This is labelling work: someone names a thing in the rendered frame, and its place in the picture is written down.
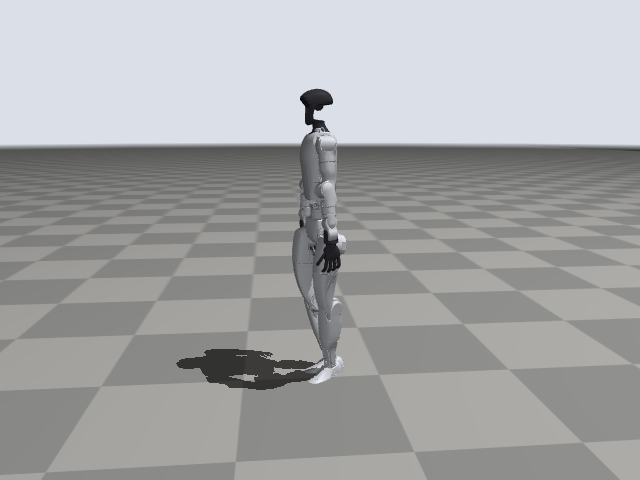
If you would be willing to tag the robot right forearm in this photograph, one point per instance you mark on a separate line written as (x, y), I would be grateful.
(304, 211)

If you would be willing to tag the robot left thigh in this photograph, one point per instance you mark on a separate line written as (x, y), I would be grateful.
(323, 282)

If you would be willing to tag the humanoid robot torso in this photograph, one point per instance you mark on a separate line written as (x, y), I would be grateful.
(311, 176)

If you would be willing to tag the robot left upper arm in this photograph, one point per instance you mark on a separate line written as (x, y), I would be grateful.
(326, 148)

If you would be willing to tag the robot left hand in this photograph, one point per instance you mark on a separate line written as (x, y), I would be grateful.
(331, 253)

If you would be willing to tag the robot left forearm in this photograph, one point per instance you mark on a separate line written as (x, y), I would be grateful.
(329, 221)

